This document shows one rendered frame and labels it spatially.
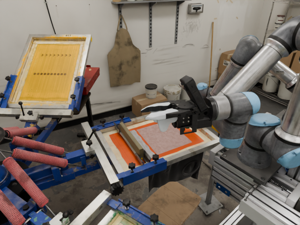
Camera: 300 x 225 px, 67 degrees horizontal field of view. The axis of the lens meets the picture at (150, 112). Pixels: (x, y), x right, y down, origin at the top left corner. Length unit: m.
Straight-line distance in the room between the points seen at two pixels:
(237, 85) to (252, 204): 0.53
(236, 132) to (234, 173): 0.50
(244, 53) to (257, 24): 3.86
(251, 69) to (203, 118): 0.28
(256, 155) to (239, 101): 0.45
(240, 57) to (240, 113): 0.74
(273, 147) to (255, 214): 0.31
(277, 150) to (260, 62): 0.34
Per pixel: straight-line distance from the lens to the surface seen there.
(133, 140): 1.53
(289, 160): 0.98
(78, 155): 1.52
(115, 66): 3.49
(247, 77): 0.87
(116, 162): 1.49
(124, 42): 3.47
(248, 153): 1.13
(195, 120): 0.66
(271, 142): 1.01
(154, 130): 1.81
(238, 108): 0.72
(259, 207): 1.13
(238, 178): 1.24
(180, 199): 2.54
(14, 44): 3.27
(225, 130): 0.78
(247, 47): 1.45
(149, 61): 3.79
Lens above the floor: 1.99
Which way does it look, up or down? 31 degrees down
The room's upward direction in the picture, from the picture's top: straight up
